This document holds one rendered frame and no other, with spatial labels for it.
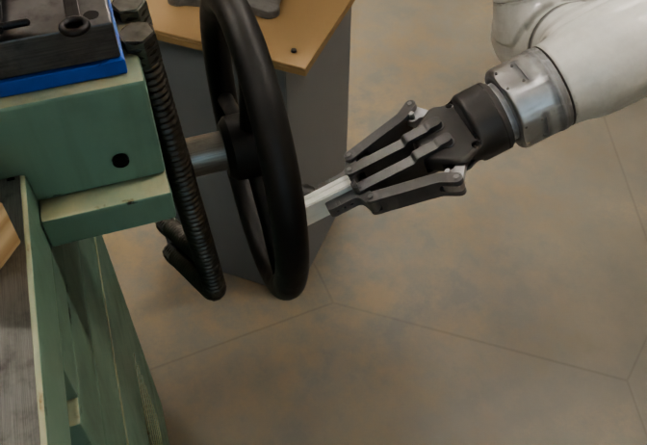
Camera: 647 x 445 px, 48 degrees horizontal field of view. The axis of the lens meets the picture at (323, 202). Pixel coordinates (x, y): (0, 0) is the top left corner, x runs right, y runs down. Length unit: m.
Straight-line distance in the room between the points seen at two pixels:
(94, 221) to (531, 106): 0.42
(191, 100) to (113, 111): 0.73
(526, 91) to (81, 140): 0.42
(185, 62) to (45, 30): 0.71
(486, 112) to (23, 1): 0.43
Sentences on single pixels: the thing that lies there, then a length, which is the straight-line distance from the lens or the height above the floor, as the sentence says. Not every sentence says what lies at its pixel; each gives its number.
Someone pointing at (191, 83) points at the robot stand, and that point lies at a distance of 1.23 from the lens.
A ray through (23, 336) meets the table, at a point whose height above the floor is 0.90.
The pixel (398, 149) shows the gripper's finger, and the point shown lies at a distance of 0.76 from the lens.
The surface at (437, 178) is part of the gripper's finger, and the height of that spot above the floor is 0.75.
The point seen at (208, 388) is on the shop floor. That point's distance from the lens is 1.45.
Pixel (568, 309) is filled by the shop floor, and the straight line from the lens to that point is 1.61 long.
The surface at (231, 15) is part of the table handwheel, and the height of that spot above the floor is 0.95.
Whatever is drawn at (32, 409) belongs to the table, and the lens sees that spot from 0.44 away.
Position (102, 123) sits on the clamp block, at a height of 0.93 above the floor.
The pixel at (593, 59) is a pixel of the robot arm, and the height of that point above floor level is 0.84.
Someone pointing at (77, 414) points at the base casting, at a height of 0.80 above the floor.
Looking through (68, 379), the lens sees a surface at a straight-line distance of 0.53.
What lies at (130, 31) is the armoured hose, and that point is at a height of 0.97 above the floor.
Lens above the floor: 1.27
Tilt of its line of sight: 48 degrees down
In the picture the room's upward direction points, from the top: straight up
